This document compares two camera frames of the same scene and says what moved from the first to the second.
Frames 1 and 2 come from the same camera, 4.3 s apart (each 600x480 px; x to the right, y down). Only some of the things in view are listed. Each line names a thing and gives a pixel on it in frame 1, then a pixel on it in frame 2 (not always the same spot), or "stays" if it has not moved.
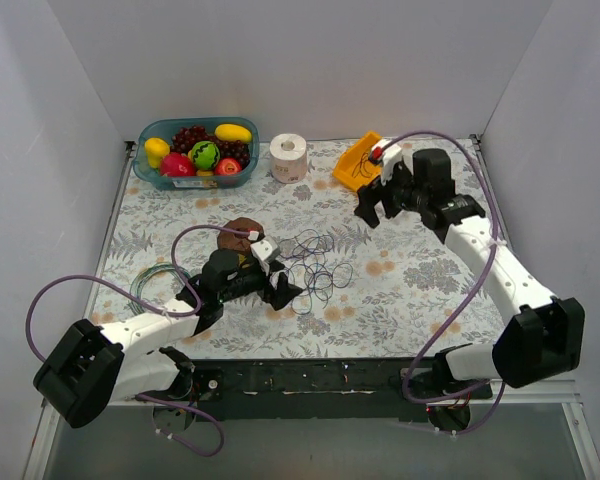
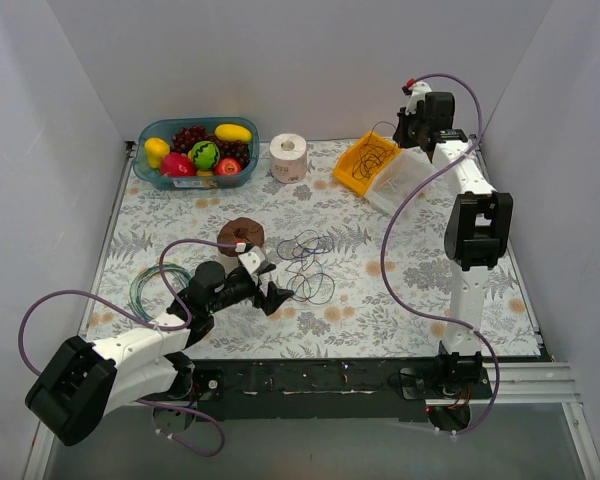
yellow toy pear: x=155 y=148 stays
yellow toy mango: x=232 y=132 stays
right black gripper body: x=384 y=195 -> x=401 y=128
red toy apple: x=228 y=166 stays
